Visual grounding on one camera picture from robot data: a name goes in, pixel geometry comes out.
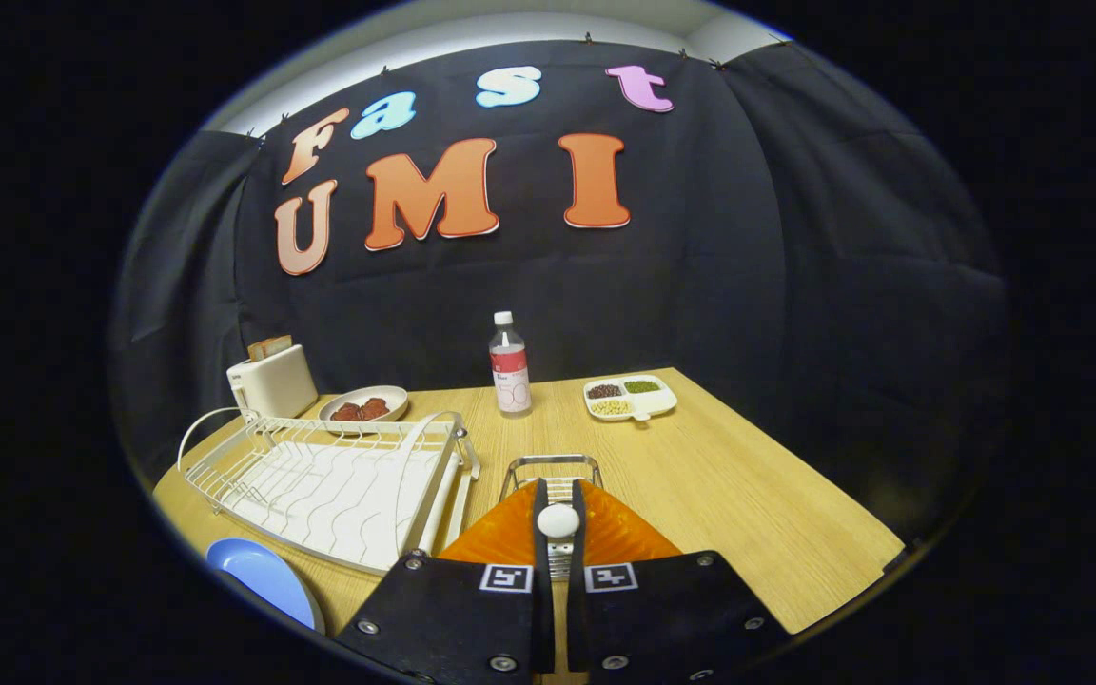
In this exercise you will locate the brown toast slice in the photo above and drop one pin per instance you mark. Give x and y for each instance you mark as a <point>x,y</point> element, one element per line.
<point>258,351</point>
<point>280,344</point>

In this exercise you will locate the red meat steak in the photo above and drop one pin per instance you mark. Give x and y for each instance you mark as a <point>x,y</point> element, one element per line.
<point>375,408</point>
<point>346,412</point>

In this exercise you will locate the white divided dish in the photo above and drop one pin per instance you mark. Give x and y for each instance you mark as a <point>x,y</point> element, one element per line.
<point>659,401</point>

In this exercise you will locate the beige round plate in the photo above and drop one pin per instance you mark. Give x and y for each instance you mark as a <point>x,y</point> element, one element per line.
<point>396,400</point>

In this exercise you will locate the pile of green beans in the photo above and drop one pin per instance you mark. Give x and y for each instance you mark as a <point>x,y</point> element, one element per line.
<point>641,386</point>

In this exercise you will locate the pile of dark beans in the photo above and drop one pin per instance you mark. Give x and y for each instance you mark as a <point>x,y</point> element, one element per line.
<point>604,391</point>

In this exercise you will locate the clear bottle red label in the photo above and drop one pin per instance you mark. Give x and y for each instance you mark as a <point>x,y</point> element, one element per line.
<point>510,381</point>

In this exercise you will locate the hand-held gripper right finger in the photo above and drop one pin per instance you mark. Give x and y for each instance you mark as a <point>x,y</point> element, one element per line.
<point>575,609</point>

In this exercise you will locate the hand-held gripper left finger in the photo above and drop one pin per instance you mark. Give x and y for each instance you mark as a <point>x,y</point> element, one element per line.
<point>542,609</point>

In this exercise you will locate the blue plate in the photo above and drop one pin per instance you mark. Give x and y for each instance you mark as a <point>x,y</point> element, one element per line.
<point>263,576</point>

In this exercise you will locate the black backdrop cloth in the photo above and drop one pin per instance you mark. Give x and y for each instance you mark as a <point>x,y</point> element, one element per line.
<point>653,304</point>

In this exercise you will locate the white toaster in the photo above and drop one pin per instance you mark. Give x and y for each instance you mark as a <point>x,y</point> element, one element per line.
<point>277,385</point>

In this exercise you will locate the pile of yellow beans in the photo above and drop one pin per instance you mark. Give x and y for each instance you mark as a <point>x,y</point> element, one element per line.
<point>612,407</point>

